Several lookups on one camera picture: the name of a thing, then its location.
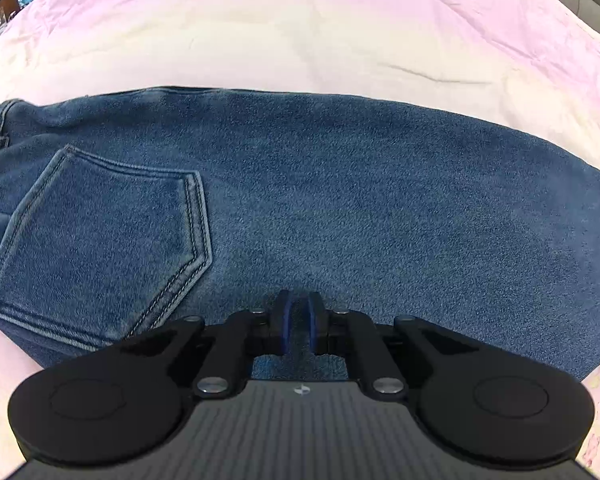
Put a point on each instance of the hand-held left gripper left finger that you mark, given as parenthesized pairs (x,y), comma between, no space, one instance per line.
(284,321)

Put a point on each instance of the pink bed sheet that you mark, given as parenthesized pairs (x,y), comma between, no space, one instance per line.
(300,30)

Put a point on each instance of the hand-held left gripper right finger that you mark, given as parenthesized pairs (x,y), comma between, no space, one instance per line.
(311,321)

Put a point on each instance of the blue denim pants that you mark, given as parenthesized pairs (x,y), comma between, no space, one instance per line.
(330,200)

